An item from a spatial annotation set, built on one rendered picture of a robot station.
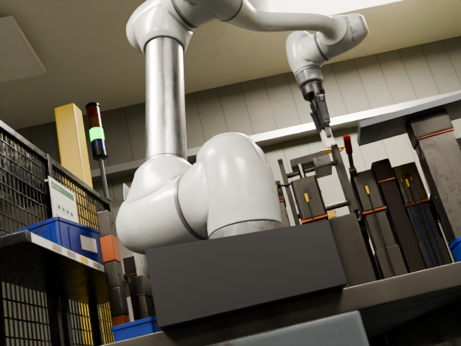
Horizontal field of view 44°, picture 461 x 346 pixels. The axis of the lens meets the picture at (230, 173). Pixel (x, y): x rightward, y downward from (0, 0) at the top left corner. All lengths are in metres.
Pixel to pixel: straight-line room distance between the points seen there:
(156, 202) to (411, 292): 0.55
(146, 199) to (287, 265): 0.42
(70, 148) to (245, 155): 1.65
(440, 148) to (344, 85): 3.41
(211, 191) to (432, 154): 0.68
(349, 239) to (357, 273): 0.10
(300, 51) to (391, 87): 3.09
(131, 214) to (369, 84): 3.92
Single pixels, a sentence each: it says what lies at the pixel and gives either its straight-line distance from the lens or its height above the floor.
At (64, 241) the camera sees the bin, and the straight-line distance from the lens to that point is 1.73.
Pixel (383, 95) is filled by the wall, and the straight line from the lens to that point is 4.99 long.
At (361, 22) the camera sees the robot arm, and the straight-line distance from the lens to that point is 1.95.
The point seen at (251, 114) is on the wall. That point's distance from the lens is 4.77.
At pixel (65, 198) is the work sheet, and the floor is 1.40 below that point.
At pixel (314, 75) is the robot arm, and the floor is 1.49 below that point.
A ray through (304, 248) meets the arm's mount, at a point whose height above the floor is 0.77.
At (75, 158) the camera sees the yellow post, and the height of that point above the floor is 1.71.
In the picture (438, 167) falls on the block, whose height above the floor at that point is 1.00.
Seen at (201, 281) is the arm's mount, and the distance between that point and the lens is 0.96.
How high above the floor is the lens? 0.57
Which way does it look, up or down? 21 degrees up
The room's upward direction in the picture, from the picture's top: 14 degrees counter-clockwise
